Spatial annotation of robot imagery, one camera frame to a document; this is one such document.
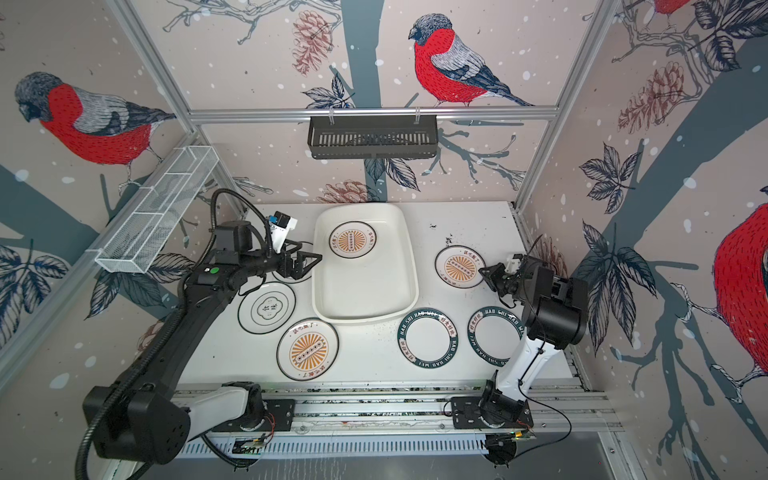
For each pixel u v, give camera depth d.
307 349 0.84
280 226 0.66
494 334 0.88
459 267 1.03
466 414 0.73
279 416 0.73
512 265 0.93
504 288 0.88
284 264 0.66
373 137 1.07
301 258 0.67
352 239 1.10
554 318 0.51
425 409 0.75
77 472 0.34
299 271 0.68
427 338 0.86
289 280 0.98
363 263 1.03
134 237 0.76
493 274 0.90
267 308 0.93
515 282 0.76
